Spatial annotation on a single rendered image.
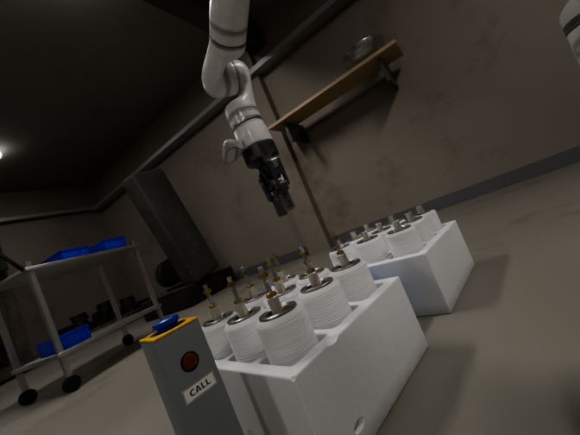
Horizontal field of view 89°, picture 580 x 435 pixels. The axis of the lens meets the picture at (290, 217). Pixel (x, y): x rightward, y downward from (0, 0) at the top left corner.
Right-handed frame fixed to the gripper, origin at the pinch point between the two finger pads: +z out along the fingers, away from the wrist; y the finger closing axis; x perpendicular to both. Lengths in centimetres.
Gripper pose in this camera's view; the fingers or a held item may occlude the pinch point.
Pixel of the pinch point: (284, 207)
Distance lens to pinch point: 62.5
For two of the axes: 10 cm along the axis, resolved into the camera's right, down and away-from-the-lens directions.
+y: -2.4, 1.8, 9.6
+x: -8.8, 3.8, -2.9
